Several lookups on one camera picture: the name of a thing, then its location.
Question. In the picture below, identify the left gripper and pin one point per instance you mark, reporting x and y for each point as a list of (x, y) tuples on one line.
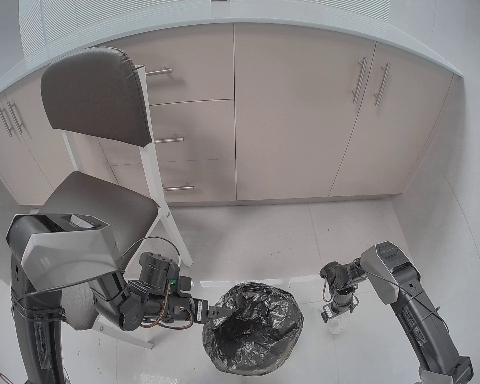
[(200, 311)]

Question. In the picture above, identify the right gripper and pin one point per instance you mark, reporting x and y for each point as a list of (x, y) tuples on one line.
[(343, 300)]

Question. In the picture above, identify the clear wrapper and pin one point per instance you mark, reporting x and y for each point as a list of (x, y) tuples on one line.
[(336, 327)]

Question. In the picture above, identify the black plastic bag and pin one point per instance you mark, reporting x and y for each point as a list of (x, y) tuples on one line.
[(262, 318)]

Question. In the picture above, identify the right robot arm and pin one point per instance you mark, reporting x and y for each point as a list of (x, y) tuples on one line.
[(393, 273)]

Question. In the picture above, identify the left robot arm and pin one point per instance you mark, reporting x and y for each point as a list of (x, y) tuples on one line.
[(67, 247)]

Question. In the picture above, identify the grey padded white-framed chair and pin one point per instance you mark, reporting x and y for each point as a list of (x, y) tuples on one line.
[(97, 97)]

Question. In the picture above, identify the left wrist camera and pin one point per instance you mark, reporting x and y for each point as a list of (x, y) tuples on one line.
[(185, 285)]

